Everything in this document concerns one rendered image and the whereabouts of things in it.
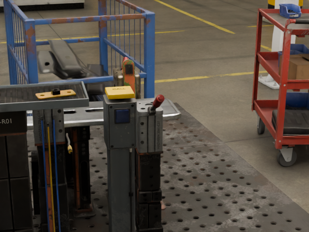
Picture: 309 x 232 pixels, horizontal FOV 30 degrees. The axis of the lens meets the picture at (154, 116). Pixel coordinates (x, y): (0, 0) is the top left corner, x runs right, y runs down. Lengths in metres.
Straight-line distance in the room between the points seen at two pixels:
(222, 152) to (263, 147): 1.92
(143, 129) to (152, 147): 0.06
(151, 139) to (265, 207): 0.47
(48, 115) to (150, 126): 0.26
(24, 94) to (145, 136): 0.36
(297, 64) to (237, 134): 0.93
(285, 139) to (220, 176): 1.72
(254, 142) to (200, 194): 2.33
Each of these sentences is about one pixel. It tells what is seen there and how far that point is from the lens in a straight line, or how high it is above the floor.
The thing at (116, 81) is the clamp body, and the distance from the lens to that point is 1.82.
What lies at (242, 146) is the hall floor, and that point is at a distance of 4.06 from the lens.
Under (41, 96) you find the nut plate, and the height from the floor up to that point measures 1.16.
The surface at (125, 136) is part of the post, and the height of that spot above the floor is 1.06.
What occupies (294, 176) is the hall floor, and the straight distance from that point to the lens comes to 3.69.
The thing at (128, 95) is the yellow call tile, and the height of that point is 1.15.
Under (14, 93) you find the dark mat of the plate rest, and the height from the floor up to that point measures 1.16.
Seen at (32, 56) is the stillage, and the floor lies 0.73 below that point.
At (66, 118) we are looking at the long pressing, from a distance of 1.62.
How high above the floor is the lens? 1.55
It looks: 20 degrees down
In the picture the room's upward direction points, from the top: straight up
